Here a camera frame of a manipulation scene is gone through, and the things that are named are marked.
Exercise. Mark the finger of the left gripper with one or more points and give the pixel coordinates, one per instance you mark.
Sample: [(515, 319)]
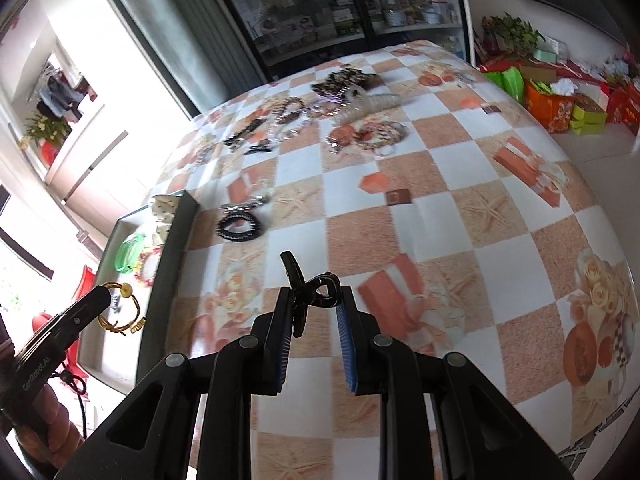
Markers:
[(24, 373)]

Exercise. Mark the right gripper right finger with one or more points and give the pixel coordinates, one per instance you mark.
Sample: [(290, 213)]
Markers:
[(360, 358)]

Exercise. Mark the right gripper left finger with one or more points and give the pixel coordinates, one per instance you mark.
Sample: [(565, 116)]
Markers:
[(275, 334)]

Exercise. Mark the black claw hair clip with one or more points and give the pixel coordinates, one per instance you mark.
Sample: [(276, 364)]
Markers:
[(322, 291)]

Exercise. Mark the green plastic bangle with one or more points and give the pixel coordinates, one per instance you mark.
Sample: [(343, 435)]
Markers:
[(128, 253)]

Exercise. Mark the white polka dot scrunchie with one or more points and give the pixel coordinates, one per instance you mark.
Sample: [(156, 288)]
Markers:
[(164, 208)]

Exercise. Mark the checkered floral tablecloth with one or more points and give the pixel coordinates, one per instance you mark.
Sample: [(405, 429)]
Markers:
[(474, 233)]

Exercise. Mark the grey shallow tray box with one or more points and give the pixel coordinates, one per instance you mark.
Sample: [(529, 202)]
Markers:
[(120, 361)]

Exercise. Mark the small black hair clip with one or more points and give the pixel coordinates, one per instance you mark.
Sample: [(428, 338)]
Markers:
[(263, 146)]

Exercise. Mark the black bow hair clip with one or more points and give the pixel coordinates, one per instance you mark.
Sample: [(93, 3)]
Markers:
[(237, 140)]

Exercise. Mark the beige claw hair clip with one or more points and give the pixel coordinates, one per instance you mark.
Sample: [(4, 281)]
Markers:
[(357, 104)]

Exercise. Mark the yellow flower plant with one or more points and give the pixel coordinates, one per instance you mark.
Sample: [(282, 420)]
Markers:
[(40, 127)]

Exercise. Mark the dark glass display cabinet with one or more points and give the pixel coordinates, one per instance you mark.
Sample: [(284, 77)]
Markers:
[(287, 36)]

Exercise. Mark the potted green plant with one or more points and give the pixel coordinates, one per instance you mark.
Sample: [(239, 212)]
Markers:
[(519, 36)]

